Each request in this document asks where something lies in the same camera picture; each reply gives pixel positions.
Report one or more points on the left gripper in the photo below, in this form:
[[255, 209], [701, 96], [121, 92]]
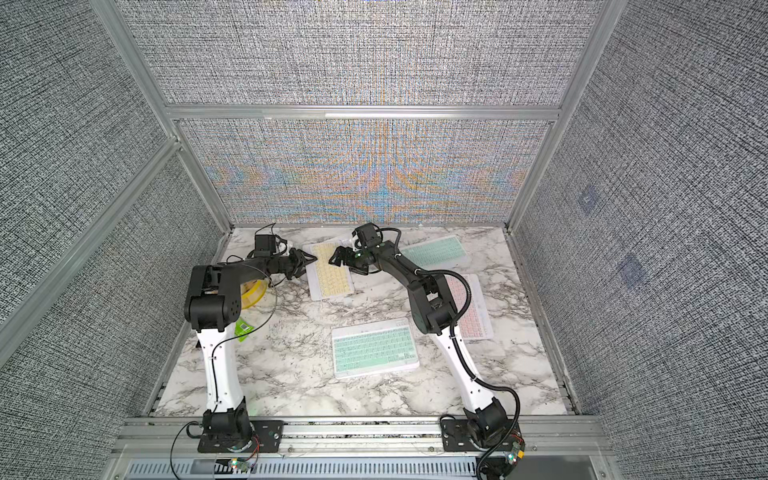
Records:
[[299, 261]]

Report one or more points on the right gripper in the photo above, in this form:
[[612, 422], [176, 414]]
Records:
[[346, 260]]

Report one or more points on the yellow keyboard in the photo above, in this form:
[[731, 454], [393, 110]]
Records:
[[326, 280]]

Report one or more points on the green keyboard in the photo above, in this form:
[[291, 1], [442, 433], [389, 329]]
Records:
[[442, 252], [373, 348]]

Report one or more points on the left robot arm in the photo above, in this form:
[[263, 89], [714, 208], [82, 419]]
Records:
[[212, 308]]

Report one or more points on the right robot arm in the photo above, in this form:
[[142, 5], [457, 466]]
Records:
[[438, 300]]

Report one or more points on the yellow bamboo steamer basket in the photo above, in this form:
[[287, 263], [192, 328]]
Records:
[[252, 292]]

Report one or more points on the green packet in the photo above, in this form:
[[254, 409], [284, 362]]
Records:
[[242, 329]]

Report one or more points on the pink keyboard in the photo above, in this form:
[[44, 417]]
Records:
[[475, 324]]

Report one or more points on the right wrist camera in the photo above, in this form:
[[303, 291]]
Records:
[[367, 235]]

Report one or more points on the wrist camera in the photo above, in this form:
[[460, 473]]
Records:
[[367, 235], [268, 245]]

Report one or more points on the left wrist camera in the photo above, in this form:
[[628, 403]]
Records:
[[268, 245]]

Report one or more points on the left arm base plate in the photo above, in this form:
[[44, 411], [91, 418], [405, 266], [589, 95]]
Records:
[[266, 437]]

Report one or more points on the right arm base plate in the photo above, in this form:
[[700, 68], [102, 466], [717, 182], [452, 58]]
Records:
[[461, 434]]

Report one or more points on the aluminium front rail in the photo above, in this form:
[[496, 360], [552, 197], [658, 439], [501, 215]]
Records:
[[544, 435]]

